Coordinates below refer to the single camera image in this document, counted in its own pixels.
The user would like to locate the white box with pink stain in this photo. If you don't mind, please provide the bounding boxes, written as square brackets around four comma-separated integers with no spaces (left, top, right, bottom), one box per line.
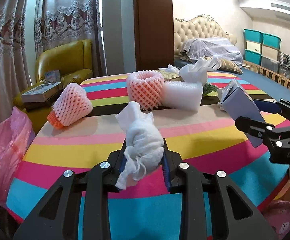
[217,78,267,148]

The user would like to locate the white plastic bag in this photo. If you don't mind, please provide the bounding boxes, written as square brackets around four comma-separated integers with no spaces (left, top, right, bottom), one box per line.
[165,56,221,87]

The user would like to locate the white tissue paper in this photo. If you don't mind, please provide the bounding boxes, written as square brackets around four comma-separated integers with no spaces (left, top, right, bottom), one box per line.
[115,101,164,190]

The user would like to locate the pink foam net ring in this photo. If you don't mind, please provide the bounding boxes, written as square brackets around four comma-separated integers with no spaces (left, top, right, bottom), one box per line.
[126,70,166,112]

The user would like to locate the pink plastic trash bag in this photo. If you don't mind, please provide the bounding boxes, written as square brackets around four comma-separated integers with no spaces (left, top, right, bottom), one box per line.
[0,107,35,205]

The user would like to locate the blue mattress bed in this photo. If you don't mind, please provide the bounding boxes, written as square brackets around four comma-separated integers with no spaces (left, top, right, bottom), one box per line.
[208,69,290,101]

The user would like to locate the black white checked bag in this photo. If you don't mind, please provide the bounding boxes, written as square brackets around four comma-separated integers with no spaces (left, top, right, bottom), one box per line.
[279,51,290,70]

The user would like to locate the pink floral pyjama leg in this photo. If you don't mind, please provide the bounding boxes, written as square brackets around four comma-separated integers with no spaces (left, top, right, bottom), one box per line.
[262,200,290,239]

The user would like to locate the stacked teal storage bins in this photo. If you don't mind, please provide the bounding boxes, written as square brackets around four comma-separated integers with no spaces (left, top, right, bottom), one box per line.
[244,29,281,73]

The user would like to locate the striped gold pillow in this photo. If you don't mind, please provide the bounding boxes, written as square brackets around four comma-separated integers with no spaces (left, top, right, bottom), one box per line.
[199,56,243,75]

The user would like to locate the striped colourful bed cover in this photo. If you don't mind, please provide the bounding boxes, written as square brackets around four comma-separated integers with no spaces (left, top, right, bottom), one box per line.
[7,74,288,239]

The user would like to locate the green patterned cloth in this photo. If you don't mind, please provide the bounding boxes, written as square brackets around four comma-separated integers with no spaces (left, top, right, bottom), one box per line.
[203,82,219,96]

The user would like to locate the white foam block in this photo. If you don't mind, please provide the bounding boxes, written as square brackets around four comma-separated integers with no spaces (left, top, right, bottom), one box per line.
[162,81,203,112]

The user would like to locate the plastic-wrapped bedding bundle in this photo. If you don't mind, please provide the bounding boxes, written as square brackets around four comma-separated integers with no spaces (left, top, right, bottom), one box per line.
[180,37,243,68]

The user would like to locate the pink foam net with orange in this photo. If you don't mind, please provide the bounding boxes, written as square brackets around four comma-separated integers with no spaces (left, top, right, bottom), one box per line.
[47,83,93,129]

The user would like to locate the beige tufted headboard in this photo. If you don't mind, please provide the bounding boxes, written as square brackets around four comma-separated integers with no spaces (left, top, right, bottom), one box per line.
[174,15,237,56]

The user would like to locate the yellow-green cardboard box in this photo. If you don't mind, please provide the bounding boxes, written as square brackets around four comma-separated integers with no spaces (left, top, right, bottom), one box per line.
[156,69,183,81]

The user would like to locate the flat box on armchair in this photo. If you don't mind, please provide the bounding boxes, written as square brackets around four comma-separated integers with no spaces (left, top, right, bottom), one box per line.
[21,82,62,103]

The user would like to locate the small picture book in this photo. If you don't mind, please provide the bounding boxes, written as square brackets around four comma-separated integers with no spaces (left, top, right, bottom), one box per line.
[44,70,61,83]

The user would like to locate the yellow leather armchair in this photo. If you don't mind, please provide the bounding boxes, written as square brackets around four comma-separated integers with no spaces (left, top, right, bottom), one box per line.
[13,39,93,133]

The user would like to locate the brown wooden door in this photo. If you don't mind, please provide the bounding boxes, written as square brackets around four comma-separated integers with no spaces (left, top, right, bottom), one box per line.
[134,0,174,70]

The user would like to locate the lace curtain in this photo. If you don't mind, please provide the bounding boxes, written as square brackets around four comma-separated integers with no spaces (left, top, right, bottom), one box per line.
[0,0,105,122]

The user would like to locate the wooden crib rail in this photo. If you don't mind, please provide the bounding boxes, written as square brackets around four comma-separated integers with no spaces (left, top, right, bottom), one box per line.
[242,60,290,90]

